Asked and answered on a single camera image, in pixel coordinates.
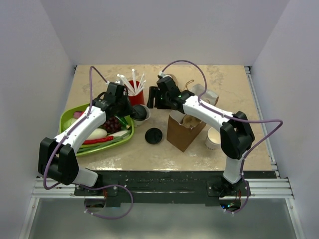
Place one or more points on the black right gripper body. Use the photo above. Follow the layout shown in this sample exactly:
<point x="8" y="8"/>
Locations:
<point x="162" y="101"/>

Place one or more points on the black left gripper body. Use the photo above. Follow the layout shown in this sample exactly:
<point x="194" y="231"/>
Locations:
<point x="124" y="107"/>

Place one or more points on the black coffee lid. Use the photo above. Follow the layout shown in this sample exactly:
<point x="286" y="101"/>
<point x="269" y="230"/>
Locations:
<point x="139" y="113"/>
<point x="153" y="136"/>

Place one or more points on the cardboard cup carrier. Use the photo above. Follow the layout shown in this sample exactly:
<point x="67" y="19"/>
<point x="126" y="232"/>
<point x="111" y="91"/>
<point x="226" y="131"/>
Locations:
<point x="174" y="78"/>
<point x="190" y="122"/>

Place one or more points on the brown paper bag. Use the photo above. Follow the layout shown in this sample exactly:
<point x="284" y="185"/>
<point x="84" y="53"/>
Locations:
<point x="182" y="137"/>

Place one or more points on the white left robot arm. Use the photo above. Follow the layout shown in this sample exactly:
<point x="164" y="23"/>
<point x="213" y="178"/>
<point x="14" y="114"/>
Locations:
<point x="57" y="157"/>

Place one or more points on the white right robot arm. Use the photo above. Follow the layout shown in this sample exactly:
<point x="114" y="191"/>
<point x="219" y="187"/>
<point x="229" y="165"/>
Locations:
<point x="236" y="134"/>

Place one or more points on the black coffee lid on table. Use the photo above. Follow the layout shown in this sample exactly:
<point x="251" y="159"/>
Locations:
<point x="153" y="136"/>

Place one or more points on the red cup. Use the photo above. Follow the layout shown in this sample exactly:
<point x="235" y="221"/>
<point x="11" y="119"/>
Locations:
<point x="136" y="96"/>

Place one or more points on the toy purple grapes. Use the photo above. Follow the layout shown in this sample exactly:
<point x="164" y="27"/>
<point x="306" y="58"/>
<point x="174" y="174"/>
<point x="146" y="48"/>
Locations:
<point x="112" y="125"/>

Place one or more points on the white toy radish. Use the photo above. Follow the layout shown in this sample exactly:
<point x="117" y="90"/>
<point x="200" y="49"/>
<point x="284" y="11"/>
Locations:
<point x="100" y="133"/>

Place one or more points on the red toy chili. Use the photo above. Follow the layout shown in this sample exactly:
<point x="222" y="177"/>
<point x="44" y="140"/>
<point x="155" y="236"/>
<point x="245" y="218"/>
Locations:
<point x="101" y="140"/>

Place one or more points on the green toy cabbage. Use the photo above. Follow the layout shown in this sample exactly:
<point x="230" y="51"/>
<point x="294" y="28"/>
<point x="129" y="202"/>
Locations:
<point x="68" y="123"/>

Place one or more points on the white paper cup stack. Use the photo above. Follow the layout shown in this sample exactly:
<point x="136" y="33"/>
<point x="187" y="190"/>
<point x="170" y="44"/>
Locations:
<point x="213" y="140"/>

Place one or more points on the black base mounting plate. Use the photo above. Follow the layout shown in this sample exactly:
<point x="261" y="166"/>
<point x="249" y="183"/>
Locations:
<point x="169" y="187"/>

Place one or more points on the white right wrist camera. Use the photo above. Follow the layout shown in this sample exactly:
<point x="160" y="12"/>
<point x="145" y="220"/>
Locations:
<point x="161" y="75"/>

